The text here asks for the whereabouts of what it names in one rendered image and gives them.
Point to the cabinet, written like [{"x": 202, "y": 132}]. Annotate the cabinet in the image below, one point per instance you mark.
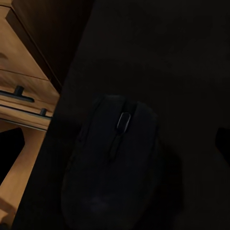
[{"x": 38, "y": 42}]

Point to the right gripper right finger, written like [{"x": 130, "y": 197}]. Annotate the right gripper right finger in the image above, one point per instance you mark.
[{"x": 222, "y": 141}]

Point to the mouse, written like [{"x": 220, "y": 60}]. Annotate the mouse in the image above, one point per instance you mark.
[{"x": 115, "y": 168}]

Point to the desk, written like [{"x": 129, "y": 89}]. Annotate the desk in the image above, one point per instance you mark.
[{"x": 174, "y": 57}]

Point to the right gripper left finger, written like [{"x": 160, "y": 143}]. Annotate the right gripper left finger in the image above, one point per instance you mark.
[{"x": 12, "y": 143}]

